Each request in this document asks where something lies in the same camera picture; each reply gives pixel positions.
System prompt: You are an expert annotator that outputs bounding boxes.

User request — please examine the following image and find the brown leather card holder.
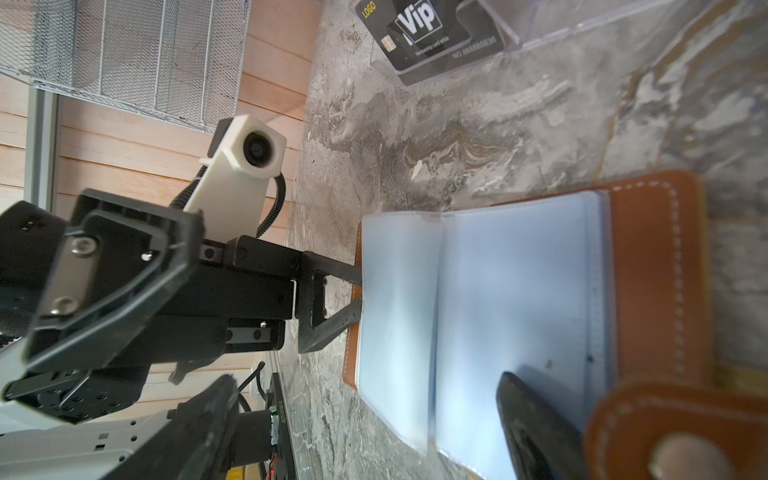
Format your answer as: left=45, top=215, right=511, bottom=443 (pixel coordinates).
left=344, top=170, right=767, bottom=479

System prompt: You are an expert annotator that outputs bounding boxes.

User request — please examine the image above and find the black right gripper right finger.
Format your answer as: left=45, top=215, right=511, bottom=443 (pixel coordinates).
left=496, top=372, right=590, bottom=479

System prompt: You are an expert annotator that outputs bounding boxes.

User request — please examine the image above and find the clear acrylic card stand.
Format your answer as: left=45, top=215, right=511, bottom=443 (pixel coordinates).
left=350, top=0, right=679, bottom=88

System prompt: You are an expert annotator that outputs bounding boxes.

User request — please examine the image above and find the black card in stand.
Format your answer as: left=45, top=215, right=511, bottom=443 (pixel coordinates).
left=350, top=0, right=509, bottom=87

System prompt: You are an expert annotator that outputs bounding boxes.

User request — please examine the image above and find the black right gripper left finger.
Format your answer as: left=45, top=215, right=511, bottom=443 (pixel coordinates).
left=105, top=375, right=239, bottom=480

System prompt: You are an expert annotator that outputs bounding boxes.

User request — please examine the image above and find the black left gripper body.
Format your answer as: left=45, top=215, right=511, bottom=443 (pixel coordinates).
left=1, top=201, right=300, bottom=423

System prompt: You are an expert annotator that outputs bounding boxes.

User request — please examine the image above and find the white wire mesh shelf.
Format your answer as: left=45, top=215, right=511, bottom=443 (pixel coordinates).
left=1, top=0, right=251, bottom=133

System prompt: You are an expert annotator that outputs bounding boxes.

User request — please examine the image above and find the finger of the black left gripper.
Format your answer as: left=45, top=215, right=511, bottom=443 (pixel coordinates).
left=293, top=250, right=364, bottom=354
left=24, top=189, right=204, bottom=373

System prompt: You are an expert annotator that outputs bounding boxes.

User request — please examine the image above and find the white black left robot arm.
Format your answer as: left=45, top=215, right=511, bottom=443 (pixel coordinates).
left=1, top=190, right=362, bottom=479

